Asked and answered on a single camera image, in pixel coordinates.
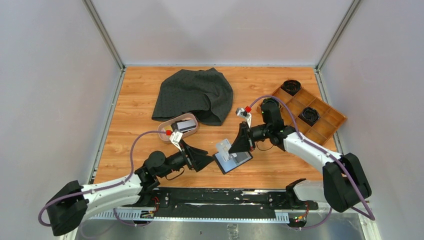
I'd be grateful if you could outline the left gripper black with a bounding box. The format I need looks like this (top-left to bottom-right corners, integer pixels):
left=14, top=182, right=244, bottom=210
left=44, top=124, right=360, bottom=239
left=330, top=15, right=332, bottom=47
left=158, top=139, right=215, bottom=179

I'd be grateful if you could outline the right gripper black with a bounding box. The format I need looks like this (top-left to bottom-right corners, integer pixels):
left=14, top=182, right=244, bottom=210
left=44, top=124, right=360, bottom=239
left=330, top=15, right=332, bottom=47
left=229, top=121, right=272, bottom=154

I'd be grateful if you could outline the black leather card holder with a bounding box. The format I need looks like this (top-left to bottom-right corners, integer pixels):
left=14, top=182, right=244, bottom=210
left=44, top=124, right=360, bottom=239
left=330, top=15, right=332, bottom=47
left=213, top=149, right=253, bottom=175

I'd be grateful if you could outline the white black credit card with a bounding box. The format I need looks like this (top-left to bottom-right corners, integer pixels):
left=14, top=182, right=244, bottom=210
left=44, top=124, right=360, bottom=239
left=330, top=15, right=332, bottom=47
left=215, top=138, right=234, bottom=159

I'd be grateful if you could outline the pink oval tray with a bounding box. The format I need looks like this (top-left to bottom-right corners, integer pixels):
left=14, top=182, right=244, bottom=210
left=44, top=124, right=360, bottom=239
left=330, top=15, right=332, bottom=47
left=157, top=113, right=199, bottom=138

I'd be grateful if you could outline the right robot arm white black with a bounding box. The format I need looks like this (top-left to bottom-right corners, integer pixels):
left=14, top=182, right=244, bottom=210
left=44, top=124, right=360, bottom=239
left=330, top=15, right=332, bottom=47
left=229, top=95, right=372, bottom=215

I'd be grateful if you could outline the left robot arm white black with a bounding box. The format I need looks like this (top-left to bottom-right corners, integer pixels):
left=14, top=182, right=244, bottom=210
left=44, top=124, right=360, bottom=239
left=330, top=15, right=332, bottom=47
left=46, top=141, right=214, bottom=237

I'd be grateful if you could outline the black round part left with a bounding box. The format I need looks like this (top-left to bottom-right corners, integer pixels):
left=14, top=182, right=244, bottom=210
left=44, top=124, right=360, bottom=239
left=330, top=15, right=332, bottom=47
left=260, top=97, right=281, bottom=109

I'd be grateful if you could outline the black round part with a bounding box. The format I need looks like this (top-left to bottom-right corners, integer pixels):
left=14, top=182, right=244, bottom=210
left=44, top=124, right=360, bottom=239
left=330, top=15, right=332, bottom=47
left=260, top=97, right=281, bottom=109
left=298, top=107, right=321, bottom=127
left=280, top=79, right=302, bottom=96

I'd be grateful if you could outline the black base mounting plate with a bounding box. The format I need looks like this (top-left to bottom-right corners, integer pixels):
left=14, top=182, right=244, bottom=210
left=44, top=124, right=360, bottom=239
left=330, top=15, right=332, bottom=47
left=132, top=187, right=318, bottom=219

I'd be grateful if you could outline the dark grey dotted cloth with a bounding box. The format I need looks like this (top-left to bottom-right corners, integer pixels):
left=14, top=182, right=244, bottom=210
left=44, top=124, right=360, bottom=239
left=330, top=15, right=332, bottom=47
left=151, top=68, right=234, bottom=126

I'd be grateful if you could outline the black round part right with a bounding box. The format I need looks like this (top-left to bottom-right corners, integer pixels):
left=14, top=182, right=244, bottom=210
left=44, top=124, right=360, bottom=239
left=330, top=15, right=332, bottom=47
left=298, top=107, right=321, bottom=127

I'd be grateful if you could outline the black round part top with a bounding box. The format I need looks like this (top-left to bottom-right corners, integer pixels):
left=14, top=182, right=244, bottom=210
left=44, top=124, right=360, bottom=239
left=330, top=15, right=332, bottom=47
left=280, top=79, right=302, bottom=96

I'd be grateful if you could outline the orange compartment tray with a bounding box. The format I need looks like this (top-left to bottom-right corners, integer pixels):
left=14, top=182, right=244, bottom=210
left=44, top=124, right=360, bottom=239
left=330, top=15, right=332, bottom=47
left=271, top=79, right=347, bottom=145

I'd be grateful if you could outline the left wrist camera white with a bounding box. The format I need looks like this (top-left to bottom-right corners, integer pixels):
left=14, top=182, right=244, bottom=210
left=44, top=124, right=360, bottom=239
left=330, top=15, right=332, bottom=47
left=169, top=130, right=183, bottom=152

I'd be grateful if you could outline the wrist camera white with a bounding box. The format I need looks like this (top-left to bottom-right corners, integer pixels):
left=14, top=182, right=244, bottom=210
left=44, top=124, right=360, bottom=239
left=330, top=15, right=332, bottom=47
left=169, top=130, right=183, bottom=152
left=235, top=107, right=252, bottom=127

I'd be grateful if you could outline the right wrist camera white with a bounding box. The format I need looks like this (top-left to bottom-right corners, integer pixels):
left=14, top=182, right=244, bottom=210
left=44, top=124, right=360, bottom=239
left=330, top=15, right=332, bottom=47
left=235, top=107, right=252, bottom=127

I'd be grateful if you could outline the aluminium frame rail front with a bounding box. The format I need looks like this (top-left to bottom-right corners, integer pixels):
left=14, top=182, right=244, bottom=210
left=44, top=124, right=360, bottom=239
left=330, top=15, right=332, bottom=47
left=71, top=186, right=374, bottom=225

